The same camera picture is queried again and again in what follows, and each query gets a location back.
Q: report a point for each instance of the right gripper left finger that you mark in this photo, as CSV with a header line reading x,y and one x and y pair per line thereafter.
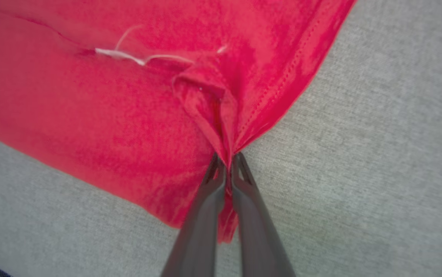
x,y
198,238

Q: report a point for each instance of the red and white garment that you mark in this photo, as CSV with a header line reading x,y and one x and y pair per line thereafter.
x,y
90,96

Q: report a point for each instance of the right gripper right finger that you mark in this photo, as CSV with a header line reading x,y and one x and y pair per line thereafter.
x,y
259,246

